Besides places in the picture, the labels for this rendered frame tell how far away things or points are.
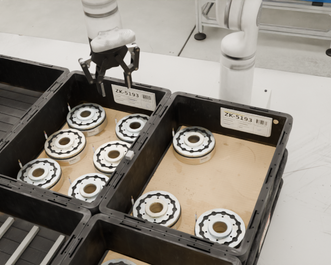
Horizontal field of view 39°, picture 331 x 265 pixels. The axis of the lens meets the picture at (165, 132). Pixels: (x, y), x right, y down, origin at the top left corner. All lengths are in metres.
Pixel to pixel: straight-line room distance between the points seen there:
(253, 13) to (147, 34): 2.11
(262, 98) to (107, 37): 0.58
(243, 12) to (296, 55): 1.84
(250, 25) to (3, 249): 0.75
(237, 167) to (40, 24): 2.64
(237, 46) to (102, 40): 0.40
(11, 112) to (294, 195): 0.80
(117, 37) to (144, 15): 2.49
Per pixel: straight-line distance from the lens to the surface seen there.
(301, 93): 1.55
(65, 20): 3.54
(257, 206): 0.92
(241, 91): 1.29
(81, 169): 1.16
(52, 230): 1.06
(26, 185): 1.02
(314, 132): 1.42
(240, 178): 1.10
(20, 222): 1.10
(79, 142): 1.18
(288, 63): 2.91
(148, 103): 1.22
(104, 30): 0.97
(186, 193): 1.07
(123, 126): 1.20
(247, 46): 1.19
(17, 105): 1.41
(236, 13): 1.16
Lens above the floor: 1.65
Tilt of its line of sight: 43 degrees down
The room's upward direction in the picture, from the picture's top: 6 degrees counter-clockwise
